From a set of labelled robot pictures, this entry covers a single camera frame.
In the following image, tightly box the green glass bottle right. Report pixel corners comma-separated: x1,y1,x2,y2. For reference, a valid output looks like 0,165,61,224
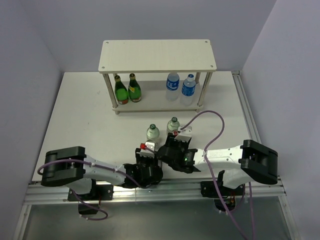
128,73,142,103

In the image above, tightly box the white two-tier shelf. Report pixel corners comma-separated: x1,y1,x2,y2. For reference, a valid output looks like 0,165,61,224
98,39,217,115

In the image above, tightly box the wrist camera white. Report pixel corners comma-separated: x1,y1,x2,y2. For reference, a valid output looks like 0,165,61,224
174,126,192,142
140,141,156,153

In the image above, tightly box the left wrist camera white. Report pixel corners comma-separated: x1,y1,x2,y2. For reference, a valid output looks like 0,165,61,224
140,141,156,153

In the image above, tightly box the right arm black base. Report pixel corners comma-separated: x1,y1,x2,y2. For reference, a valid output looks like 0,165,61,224
200,170,246,213

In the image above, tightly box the green glass bottle left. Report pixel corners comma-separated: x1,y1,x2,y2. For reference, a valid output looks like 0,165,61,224
114,75,129,105

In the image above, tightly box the aluminium rail frame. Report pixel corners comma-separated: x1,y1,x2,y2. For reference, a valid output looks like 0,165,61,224
13,71,301,240

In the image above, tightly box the blue label water bottle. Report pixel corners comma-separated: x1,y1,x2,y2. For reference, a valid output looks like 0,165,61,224
165,72,180,102
180,74,196,106

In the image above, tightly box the clear glass bottle green cap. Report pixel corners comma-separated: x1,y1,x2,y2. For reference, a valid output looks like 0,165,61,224
146,124,160,146

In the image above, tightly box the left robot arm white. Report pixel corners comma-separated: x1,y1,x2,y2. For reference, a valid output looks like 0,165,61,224
37,141,163,200

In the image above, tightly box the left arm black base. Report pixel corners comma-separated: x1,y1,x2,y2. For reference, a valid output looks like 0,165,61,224
67,180,114,221

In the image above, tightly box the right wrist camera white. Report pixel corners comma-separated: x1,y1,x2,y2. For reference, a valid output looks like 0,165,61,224
174,126,192,142

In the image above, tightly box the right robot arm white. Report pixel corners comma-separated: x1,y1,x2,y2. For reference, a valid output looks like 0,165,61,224
156,135,278,195

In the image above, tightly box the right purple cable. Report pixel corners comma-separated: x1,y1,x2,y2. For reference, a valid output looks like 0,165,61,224
178,109,256,240

